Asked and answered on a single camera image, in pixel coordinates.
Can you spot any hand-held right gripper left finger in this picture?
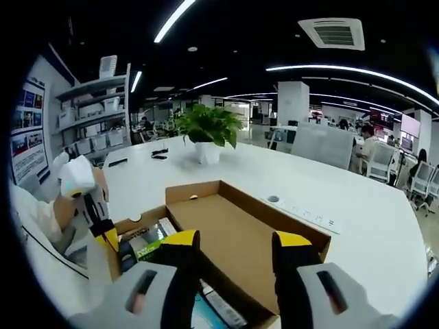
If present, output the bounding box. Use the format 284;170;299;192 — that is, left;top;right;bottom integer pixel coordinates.
69;229;202;329

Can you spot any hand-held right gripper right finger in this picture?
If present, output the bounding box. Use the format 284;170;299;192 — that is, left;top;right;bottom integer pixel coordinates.
272;230;401;329

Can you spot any black and green packet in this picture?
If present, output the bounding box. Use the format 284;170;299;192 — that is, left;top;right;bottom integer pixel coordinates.
118;221;179;272

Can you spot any brown cardboard shoe box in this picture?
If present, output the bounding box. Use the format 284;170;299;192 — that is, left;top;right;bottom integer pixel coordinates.
106;180;332;329

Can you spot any white table power strip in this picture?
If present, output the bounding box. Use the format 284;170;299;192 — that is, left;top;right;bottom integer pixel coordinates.
260;194;342;236

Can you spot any white storage shelf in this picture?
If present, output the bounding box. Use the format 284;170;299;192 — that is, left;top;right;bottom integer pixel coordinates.
54;63;132;162

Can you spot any white slatted appliance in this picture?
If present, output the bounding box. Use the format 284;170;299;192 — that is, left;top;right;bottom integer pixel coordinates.
99;54;118;80

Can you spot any potted green plant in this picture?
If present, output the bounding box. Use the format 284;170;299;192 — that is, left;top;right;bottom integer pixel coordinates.
174;103;243;165

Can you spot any group of white office chairs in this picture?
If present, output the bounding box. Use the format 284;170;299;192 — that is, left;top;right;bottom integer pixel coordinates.
365;142;439;210

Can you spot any curved ceiling light strip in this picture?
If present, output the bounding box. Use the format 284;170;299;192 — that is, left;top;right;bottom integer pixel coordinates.
153;0;196;44
265;64;439;107

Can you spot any small pink display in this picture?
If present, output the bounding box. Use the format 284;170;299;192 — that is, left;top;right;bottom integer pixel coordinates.
400;113;422;138

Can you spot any ceiling air conditioner vent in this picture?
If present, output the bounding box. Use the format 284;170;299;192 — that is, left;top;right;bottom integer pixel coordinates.
297;17;365;51

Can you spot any wall poster board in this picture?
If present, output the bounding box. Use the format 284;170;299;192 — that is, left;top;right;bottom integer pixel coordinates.
10;79;49;184

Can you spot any dark red wall screen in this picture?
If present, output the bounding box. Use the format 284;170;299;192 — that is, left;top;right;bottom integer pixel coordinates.
370;110;395;126

